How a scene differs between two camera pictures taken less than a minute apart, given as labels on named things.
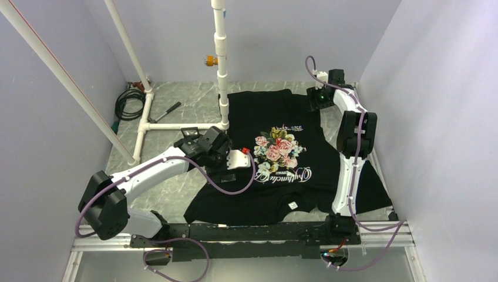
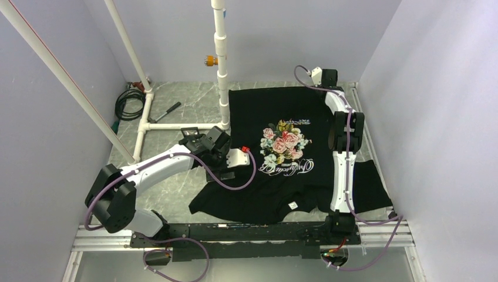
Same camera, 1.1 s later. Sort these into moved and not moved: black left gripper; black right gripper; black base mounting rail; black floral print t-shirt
Moved: black right gripper
Not moved: black base mounting rail; black floral print t-shirt; black left gripper
